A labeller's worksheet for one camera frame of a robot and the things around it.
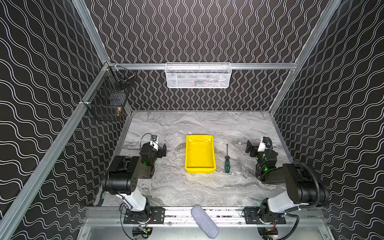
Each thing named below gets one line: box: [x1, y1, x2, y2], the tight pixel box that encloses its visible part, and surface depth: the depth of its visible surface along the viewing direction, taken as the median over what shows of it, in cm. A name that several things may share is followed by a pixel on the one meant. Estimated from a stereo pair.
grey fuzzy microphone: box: [191, 204, 220, 239], surface depth 72 cm
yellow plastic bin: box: [185, 134, 216, 174], surface depth 98 cm
